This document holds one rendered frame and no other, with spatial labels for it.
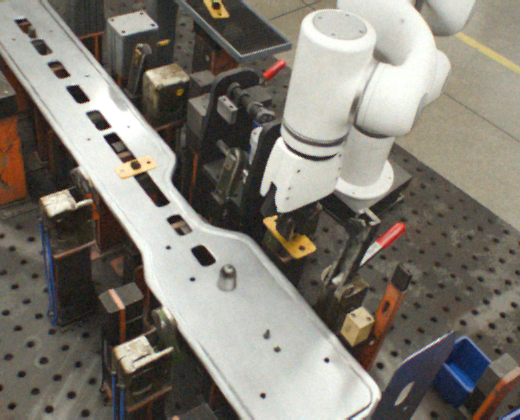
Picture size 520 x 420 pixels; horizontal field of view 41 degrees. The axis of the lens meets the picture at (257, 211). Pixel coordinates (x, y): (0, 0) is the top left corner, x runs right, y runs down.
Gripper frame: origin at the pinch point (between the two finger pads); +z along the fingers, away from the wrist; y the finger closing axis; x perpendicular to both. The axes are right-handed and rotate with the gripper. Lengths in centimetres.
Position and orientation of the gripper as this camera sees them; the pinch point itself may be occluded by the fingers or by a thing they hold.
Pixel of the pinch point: (292, 222)
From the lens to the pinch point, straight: 99.6
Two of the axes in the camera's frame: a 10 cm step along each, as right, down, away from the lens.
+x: 5.7, 6.4, -5.2
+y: -8.1, 3.3, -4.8
